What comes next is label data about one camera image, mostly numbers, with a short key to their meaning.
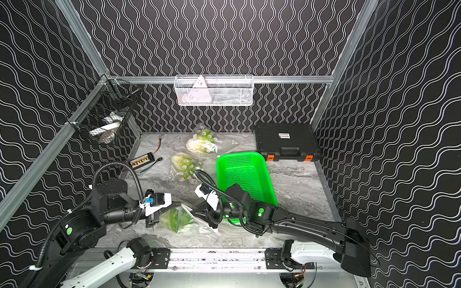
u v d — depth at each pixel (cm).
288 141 108
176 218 73
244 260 77
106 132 73
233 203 50
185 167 92
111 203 42
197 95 90
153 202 45
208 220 59
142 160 106
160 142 117
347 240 41
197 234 81
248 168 103
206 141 106
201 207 61
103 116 92
